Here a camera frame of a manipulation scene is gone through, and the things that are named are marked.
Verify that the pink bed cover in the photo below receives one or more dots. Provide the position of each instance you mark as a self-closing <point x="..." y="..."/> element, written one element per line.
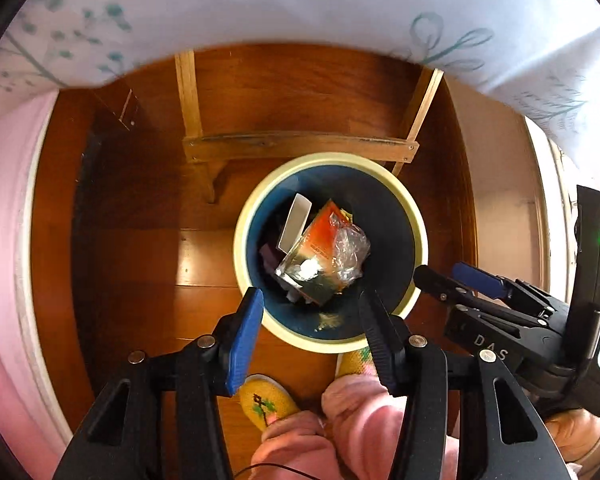
<point x="31" y="420"/>

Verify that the clear plastic bag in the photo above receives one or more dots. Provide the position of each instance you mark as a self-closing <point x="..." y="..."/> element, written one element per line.
<point x="350" y="248"/>

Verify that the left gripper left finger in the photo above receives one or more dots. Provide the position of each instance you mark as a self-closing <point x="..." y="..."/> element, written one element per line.
<point x="211" y="366"/>

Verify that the left yellow slipper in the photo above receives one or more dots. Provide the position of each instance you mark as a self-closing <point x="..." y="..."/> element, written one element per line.
<point x="265" y="401"/>

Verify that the yellow slipper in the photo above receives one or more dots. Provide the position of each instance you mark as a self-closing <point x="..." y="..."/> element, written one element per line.
<point x="358" y="362"/>
<point x="265" y="401"/>

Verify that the small white purple box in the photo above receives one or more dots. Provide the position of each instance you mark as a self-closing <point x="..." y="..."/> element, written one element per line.
<point x="295" y="223"/>

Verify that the blue cream trash bin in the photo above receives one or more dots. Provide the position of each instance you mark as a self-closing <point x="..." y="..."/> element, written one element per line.
<point x="377" y="202"/>

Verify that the tree print tablecloth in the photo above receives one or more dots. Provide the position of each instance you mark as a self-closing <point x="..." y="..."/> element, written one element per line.
<point x="541" y="57"/>

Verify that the orange foil snack packet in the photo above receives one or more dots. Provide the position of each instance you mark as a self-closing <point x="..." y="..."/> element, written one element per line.
<point x="308" y="266"/>

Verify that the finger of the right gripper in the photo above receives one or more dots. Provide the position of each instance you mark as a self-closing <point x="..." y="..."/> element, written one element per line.
<point x="517" y="295"/>
<point x="453" y="293"/>

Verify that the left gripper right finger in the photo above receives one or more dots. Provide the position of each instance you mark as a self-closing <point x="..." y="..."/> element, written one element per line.
<point x="419" y="374"/>

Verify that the right yellow slipper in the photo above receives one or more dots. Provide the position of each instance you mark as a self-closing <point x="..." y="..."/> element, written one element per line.
<point x="358" y="362"/>

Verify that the person right hand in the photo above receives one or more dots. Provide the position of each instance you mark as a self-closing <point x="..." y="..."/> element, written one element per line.
<point x="575" y="433"/>

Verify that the pink trousers legs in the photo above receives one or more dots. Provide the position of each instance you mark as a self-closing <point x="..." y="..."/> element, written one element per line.
<point x="359" y="427"/>

